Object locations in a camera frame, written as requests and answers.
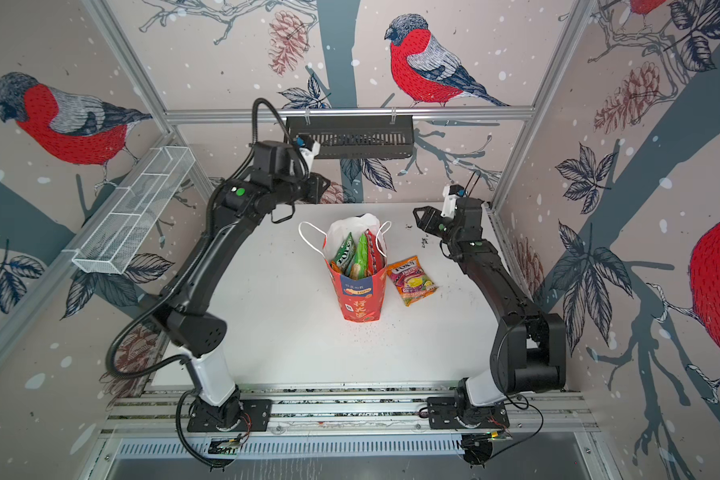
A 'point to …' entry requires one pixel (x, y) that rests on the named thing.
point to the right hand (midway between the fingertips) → (418, 214)
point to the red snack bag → (375, 260)
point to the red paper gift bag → (362, 295)
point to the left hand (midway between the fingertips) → (325, 179)
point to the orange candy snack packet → (411, 280)
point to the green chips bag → (359, 269)
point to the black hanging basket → (357, 137)
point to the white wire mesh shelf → (134, 209)
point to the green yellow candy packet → (345, 255)
